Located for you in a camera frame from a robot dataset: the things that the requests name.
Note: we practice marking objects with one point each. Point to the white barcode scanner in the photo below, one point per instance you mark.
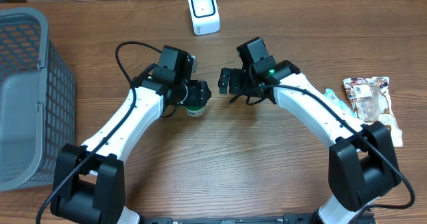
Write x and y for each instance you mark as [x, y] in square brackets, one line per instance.
[205, 16]

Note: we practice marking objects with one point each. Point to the teal wipes packet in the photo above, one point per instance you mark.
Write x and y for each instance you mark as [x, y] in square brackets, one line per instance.
[330, 95]

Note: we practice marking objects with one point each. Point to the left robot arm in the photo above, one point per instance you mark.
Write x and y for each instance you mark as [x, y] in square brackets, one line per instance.
[89, 181]

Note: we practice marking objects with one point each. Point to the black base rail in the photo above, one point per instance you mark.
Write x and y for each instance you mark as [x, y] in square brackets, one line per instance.
[227, 220]

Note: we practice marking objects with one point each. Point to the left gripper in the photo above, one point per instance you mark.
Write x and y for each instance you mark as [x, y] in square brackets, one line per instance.
[198, 92]

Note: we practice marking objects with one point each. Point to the grey plastic mesh basket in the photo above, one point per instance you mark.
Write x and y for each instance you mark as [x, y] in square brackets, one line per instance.
[38, 107]

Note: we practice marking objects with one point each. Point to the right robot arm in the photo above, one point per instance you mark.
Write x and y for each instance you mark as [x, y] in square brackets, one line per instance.
[362, 160]

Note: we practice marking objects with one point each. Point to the green bottle cap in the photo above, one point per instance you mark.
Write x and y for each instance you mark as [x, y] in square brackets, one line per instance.
[194, 111]

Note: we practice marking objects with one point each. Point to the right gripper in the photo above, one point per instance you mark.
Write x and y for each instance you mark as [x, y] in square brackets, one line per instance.
[237, 76]

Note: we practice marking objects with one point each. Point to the beige snack pouch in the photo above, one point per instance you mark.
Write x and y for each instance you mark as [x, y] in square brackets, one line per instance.
[371, 101]

